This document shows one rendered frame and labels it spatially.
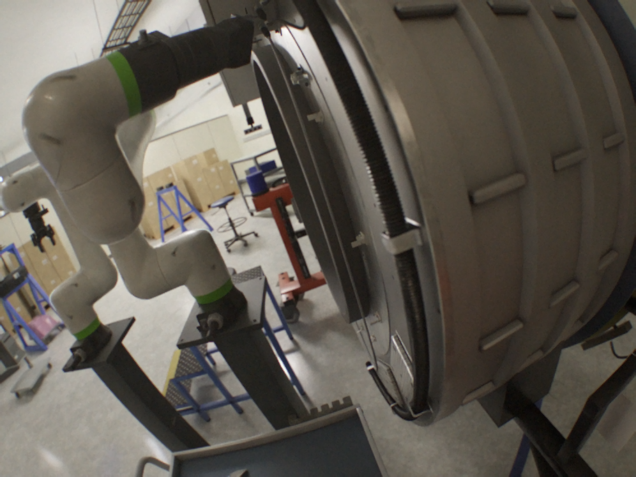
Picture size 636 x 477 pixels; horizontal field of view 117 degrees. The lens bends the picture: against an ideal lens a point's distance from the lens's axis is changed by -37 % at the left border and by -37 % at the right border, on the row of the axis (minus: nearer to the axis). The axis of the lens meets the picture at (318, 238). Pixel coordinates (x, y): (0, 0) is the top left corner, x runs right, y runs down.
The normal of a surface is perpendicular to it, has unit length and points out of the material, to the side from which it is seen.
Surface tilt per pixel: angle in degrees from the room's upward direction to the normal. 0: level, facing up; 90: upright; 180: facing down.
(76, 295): 88
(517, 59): 74
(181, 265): 87
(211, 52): 109
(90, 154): 116
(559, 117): 79
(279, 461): 0
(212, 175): 90
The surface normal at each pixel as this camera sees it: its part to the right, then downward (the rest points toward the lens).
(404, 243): 0.15, 0.24
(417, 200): -0.94, 0.35
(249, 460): -0.30, -0.88
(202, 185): 0.74, 0.04
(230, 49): 0.72, 0.66
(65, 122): 0.70, 0.41
